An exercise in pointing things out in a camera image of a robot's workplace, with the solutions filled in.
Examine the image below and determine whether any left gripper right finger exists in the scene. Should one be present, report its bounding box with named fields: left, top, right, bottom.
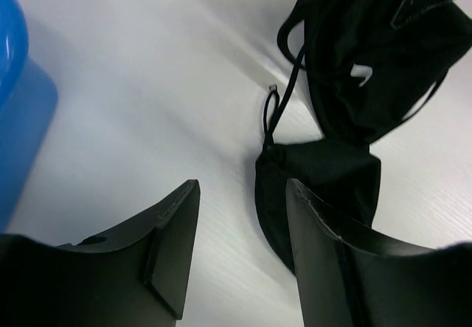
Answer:
left=286, top=179, right=471, bottom=326

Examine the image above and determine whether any black bra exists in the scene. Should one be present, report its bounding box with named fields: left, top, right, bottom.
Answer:
left=254, top=0, right=471, bottom=269

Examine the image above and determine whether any blue plastic bin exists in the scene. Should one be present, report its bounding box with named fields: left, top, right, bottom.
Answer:
left=1, top=0, right=58, bottom=231

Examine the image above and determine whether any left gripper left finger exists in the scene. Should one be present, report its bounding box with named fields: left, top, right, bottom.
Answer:
left=1, top=179, right=201, bottom=326

